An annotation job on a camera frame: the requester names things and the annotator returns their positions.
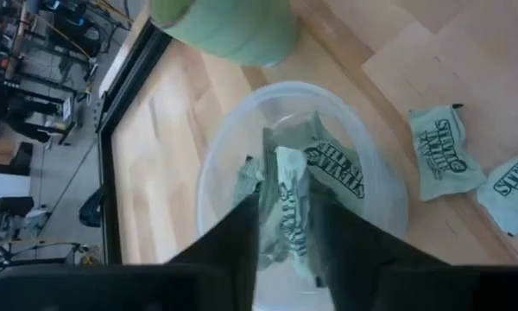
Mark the clear round plastic container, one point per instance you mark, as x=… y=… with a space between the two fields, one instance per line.
x=224 y=173

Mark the dark blue bag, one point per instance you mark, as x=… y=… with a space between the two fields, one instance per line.
x=91 y=209

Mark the green white Stevia packet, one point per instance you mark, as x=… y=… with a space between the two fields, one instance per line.
x=509 y=190
x=250 y=181
x=444 y=153
x=332 y=168
x=291 y=203

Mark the black office chair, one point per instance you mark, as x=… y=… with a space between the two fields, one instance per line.
x=8 y=207

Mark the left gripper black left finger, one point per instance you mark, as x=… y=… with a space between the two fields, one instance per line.
x=233 y=259

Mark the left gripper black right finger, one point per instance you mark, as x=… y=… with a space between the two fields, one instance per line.
x=354 y=259

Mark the brown cardboard box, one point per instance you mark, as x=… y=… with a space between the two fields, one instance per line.
x=0 y=157

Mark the black aluminium table frame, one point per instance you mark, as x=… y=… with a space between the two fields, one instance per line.
x=108 y=194

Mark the black shelf stand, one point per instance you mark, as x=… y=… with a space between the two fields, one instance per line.
x=30 y=108

